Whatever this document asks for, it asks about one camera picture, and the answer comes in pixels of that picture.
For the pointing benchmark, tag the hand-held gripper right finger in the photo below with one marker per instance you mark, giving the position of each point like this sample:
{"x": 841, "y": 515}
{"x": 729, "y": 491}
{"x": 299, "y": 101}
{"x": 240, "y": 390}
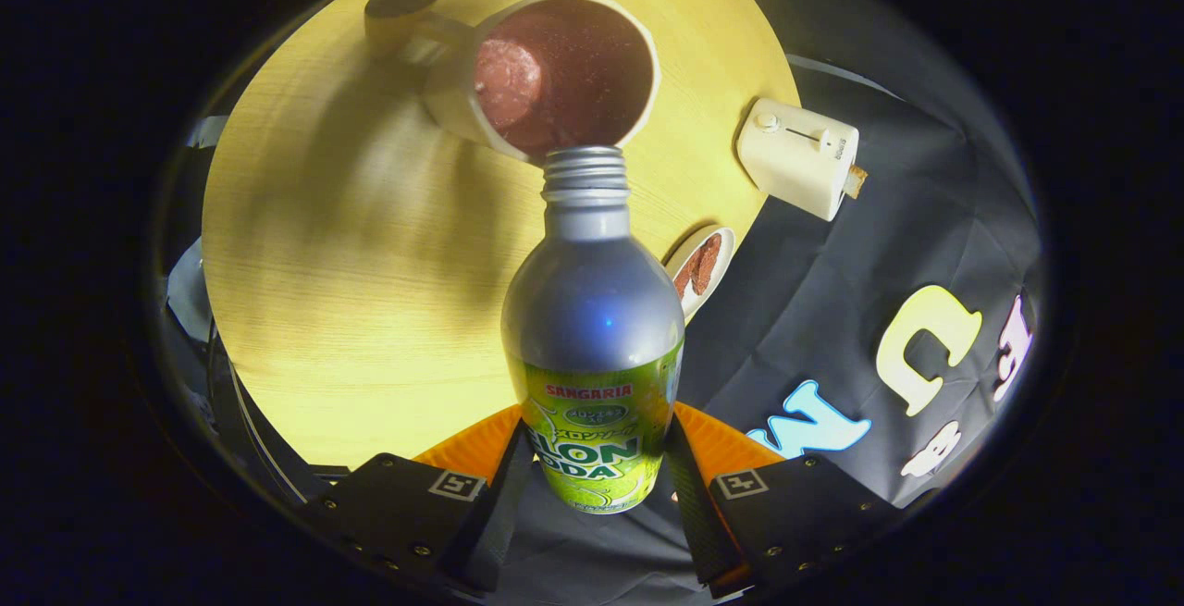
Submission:
{"x": 694, "y": 523}

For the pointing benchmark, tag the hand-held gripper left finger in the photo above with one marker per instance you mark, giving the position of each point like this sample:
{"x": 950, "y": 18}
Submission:
{"x": 499, "y": 523}

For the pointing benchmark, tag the silver green label juice bottle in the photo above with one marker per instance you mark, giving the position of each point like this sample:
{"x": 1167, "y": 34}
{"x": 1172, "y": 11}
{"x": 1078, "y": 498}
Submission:
{"x": 592, "y": 310}

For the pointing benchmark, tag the white oval plate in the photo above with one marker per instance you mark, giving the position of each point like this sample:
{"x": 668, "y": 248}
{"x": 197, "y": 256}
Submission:
{"x": 717, "y": 287}

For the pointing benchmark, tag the brown meat patty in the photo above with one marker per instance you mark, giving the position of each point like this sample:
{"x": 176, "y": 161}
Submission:
{"x": 708, "y": 259}
{"x": 683, "y": 279}

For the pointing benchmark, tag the wooden table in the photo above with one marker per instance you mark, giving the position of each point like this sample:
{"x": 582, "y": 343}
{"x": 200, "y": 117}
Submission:
{"x": 351, "y": 264}

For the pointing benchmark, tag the toast slice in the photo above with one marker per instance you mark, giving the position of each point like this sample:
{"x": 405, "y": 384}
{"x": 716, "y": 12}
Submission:
{"x": 856, "y": 182}

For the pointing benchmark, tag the white toaster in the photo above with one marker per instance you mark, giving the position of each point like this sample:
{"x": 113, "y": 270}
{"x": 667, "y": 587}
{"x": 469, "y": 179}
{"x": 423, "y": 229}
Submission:
{"x": 797, "y": 157}

